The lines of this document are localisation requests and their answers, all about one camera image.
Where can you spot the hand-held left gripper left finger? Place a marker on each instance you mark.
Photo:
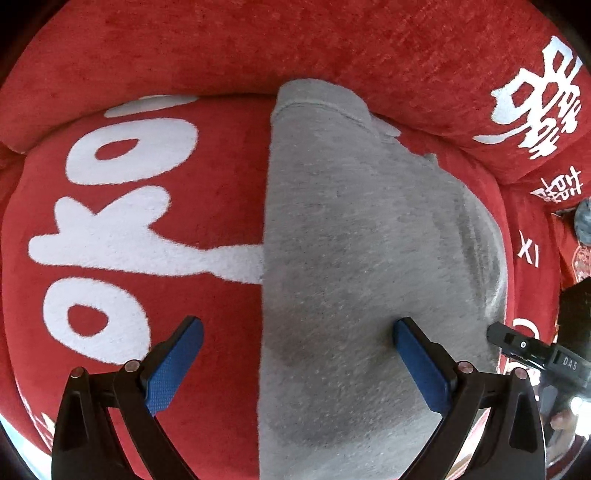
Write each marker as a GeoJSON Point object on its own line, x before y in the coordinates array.
{"type": "Point", "coordinates": [174, 367]}

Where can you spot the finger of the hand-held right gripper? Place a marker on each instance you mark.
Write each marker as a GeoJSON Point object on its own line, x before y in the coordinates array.
{"type": "Point", "coordinates": [517, 344]}

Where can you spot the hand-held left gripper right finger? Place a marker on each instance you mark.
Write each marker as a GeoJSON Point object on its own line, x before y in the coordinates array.
{"type": "Point", "coordinates": [421, 369]}

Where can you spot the grey knit sweater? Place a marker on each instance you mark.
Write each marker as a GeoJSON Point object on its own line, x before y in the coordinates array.
{"type": "Point", "coordinates": [360, 277]}

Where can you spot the person's right hand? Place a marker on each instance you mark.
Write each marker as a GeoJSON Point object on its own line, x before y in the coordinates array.
{"type": "Point", "coordinates": [562, 421]}

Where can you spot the blue-grey cloth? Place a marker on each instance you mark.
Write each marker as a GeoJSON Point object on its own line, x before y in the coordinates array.
{"type": "Point", "coordinates": [584, 217]}

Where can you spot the red printed sofa cover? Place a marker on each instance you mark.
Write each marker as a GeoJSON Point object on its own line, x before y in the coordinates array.
{"type": "Point", "coordinates": [138, 207]}

